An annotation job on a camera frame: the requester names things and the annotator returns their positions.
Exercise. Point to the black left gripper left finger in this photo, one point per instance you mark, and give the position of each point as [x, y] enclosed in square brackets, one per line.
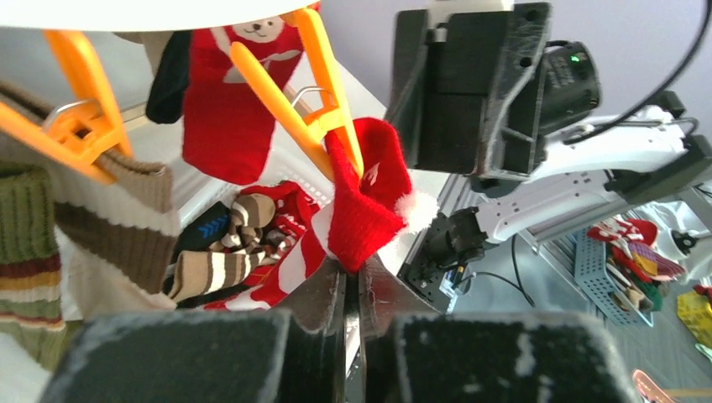
[310, 353]

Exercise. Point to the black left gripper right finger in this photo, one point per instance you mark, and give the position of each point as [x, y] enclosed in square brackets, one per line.
[383, 298]

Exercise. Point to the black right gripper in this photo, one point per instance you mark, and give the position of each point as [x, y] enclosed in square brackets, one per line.
[467, 86]

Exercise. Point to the red white striped sock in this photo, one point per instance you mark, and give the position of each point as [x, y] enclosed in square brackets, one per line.
[367, 212]

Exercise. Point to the orange clothespin clip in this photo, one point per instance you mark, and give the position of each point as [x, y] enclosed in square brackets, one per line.
[77, 133]
[312, 112]

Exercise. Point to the olive and orange sock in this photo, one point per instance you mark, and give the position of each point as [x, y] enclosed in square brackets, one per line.
[30, 265]

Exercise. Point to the white round clip hanger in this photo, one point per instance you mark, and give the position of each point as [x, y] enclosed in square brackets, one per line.
[138, 15]

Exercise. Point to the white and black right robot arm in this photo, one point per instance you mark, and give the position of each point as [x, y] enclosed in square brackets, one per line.
[590, 168]

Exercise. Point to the tan brown striped basket sock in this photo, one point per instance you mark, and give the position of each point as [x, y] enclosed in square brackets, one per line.
[251, 240]

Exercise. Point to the black sock in basket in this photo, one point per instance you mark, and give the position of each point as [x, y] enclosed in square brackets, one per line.
[204, 230]

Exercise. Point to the red santa hanging sock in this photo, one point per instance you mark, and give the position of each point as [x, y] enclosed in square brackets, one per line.
[218, 101]

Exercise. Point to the blue plastic crate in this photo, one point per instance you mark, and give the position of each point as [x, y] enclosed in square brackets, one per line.
[594, 279]

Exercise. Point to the black hanging sock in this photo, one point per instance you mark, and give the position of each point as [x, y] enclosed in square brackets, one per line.
[171, 79]

